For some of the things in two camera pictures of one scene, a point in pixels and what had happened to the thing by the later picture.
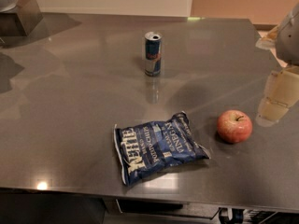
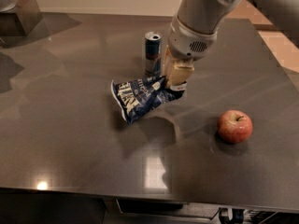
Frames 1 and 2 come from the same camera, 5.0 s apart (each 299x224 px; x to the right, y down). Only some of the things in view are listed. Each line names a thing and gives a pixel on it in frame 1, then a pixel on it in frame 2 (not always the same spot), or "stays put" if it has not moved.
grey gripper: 289,42 to 188,43
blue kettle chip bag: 148,147 to 138,95
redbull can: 152,53 stays put
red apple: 234,126 stays put
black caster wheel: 237,216 stays put
